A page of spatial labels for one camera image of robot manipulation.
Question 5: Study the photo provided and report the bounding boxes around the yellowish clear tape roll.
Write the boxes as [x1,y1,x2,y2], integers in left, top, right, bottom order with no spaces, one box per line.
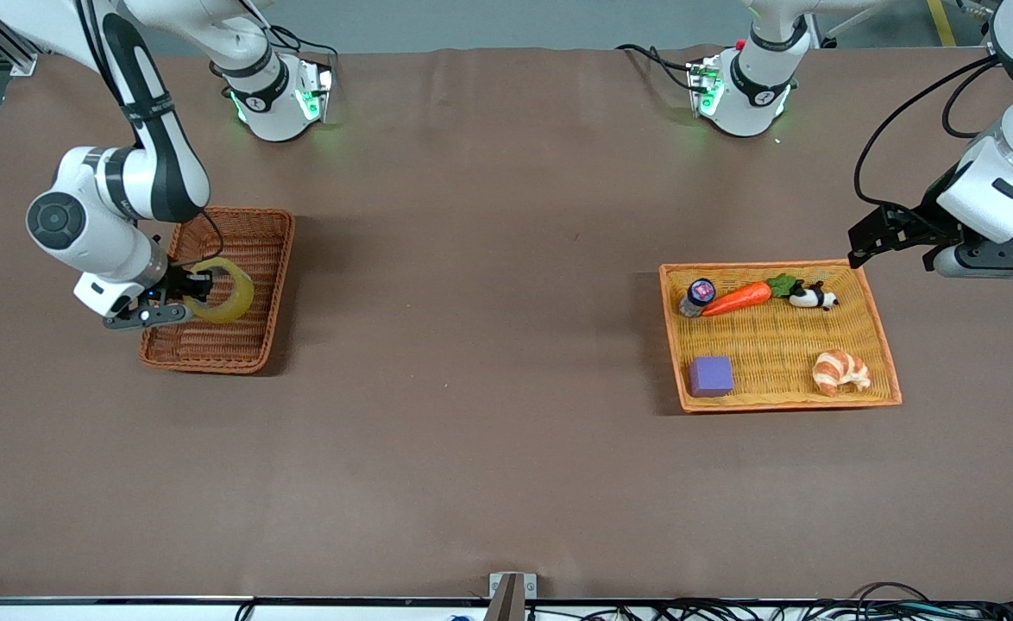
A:
[185,256,256,325]

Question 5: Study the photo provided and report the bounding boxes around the brown wicker basket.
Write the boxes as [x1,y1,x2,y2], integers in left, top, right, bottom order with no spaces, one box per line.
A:
[139,207,296,375]

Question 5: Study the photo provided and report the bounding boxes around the orange wicker tray basket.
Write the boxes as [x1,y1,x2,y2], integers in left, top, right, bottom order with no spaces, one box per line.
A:
[658,258,903,414]

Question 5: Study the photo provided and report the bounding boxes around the black white panda toy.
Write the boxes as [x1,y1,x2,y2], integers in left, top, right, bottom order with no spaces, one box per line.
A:
[788,280,840,312]

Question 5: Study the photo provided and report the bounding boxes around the toy croissant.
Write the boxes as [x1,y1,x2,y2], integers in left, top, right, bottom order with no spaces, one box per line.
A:
[811,349,872,398]

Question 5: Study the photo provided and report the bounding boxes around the orange toy carrot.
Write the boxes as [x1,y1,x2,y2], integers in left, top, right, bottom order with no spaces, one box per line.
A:
[701,273,806,318]

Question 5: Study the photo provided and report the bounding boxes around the small bottle purple cap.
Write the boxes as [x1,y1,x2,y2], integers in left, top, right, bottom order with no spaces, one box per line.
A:
[678,278,718,319]

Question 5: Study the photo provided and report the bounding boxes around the purple foam cube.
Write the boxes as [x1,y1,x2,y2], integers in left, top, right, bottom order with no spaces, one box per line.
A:
[688,355,736,398]

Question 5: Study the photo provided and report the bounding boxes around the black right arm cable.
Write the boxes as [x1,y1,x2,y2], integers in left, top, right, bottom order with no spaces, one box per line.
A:
[198,209,225,262]

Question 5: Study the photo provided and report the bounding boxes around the short black left arm cable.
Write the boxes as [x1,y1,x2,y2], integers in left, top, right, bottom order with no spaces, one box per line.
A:
[941,59,1004,141]

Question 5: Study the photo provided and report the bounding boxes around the black right base cable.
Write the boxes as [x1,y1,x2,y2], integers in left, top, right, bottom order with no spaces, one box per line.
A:
[229,0,340,68]

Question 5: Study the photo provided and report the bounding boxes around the black base cable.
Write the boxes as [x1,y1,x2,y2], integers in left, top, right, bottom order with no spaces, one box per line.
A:
[229,0,340,68]
[614,43,702,92]

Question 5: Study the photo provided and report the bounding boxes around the black left base cable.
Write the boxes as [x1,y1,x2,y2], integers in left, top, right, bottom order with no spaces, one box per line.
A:
[614,43,702,92]

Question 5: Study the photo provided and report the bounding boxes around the metal table bracket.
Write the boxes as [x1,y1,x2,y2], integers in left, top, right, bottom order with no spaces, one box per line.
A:
[488,572,538,621]

